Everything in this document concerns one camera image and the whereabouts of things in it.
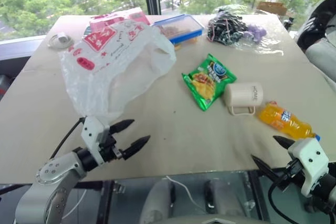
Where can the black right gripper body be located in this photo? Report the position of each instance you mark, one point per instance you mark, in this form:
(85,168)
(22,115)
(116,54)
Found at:
(291,176)

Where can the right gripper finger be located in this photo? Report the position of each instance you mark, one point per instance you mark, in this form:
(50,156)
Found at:
(284,142)
(266,170)

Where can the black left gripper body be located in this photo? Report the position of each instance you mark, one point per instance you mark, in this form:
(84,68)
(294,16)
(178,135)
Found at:
(107,148)

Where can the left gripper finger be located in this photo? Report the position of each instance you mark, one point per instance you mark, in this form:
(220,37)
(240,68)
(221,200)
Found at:
(122,125)
(136,145)

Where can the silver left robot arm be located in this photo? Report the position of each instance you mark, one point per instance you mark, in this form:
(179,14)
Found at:
(56,171)

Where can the orange soda bottle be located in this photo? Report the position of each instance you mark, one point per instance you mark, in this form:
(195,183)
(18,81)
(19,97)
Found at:
(283,120)

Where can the white plastic bag red print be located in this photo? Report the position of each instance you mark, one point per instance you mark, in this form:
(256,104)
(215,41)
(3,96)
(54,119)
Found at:
(105,72)

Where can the grey rounded shape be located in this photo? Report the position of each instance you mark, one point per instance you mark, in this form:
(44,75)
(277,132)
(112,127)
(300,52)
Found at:
(157,200)

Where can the cream plastic mug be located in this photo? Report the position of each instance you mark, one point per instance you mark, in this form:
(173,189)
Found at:
(244,93)

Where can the green snack packet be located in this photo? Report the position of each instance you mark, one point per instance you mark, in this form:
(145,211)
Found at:
(207,82)

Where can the grey trouser leg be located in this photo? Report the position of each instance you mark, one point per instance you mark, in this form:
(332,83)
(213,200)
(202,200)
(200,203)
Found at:
(324,56)

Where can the yellow item under container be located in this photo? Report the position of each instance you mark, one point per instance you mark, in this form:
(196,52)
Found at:
(191,41)

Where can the pink printed package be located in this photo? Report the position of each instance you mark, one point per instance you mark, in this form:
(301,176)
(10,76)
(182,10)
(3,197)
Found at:
(139,17)

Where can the clear container blue lid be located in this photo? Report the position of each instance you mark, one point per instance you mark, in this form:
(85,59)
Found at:
(178,28)

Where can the purple small object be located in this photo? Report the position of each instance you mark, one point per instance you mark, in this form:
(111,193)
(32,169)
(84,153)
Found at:
(257,32)

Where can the small black object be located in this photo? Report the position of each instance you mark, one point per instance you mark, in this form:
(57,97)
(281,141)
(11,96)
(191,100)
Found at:
(288,24)

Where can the black shoe white stripes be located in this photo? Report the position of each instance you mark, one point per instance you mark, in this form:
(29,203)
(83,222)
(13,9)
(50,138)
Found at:
(315,22)

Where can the clear bag of black clips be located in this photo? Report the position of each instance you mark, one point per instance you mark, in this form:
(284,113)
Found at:
(225,28)

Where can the brown cardboard box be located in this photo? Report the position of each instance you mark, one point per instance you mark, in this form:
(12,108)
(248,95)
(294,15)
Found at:
(271,7)

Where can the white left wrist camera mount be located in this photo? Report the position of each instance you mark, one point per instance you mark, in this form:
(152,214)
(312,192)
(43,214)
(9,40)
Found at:
(90,132)

